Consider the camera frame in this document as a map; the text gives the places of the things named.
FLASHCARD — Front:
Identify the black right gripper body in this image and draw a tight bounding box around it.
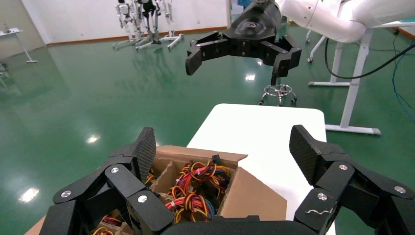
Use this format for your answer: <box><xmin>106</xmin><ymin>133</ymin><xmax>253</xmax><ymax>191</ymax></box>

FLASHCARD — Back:
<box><xmin>223</xmin><ymin>0</ymin><xmax>283</xmax><ymax>58</ymax></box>

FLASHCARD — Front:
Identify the white-legged desk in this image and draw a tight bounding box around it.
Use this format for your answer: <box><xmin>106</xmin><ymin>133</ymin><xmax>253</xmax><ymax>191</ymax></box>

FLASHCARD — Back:
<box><xmin>308</xmin><ymin>21</ymin><xmax>415</xmax><ymax>136</ymax></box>

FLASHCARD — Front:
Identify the small white desk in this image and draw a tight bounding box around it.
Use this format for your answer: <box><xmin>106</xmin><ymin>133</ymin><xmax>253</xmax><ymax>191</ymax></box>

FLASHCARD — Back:
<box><xmin>0</xmin><ymin>27</ymin><xmax>38</xmax><ymax>64</ymax></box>

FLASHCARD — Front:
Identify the white humanoid robot on stand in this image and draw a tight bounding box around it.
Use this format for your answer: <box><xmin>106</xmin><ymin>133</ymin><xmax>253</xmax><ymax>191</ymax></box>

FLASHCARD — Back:
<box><xmin>112</xmin><ymin>0</ymin><xmax>143</xmax><ymax>51</ymax></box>
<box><xmin>159</xmin><ymin>0</ymin><xmax>185</xmax><ymax>51</ymax></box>

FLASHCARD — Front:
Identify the white leg with caster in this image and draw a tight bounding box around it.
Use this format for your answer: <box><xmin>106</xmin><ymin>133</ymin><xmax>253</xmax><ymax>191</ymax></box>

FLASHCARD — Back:
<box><xmin>305</xmin><ymin>29</ymin><xmax>327</xmax><ymax>63</ymax></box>

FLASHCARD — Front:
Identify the black humanoid robot on stand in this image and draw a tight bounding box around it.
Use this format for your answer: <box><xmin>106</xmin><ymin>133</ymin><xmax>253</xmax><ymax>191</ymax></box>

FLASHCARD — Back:
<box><xmin>134</xmin><ymin>0</ymin><xmax>163</xmax><ymax>52</ymax></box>

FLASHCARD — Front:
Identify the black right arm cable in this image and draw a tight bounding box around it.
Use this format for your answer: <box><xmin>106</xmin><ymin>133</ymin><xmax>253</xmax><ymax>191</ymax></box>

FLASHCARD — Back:
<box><xmin>324</xmin><ymin>38</ymin><xmax>415</xmax><ymax>80</ymax></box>

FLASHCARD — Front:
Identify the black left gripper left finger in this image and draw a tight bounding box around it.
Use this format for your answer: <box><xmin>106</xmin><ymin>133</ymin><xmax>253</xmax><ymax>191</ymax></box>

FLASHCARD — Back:
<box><xmin>39</xmin><ymin>126</ymin><xmax>176</xmax><ymax>235</ymax></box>

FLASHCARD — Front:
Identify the blue cable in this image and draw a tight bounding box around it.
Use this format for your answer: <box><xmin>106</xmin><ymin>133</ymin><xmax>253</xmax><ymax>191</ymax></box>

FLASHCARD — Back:
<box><xmin>391</xmin><ymin>30</ymin><xmax>415</xmax><ymax>120</ymax></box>

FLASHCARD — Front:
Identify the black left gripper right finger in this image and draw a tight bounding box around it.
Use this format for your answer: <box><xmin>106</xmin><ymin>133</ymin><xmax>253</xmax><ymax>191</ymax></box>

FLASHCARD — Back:
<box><xmin>289</xmin><ymin>124</ymin><xmax>415</xmax><ymax>235</ymax></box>

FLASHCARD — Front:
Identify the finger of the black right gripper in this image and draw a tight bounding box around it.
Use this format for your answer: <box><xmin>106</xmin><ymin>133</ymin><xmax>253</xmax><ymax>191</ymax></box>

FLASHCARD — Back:
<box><xmin>258</xmin><ymin>33</ymin><xmax>303</xmax><ymax>78</ymax></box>
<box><xmin>184</xmin><ymin>30</ymin><xmax>230</xmax><ymax>77</ymax></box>

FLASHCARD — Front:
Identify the chrome stool base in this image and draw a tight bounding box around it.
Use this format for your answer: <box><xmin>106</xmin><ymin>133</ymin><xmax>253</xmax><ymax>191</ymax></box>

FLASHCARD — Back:
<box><xmin>257</xmin><ymin>73</ymin><xmax>297</xmax><ymax>107</ymax></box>

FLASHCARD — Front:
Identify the brown cardboard box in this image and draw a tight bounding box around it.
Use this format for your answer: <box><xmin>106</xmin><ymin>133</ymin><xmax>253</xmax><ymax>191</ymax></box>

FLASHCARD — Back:
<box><xmin>24</xmin><ymin>145</ymin><xmax>288</xmax><ymax>235</ymax></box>

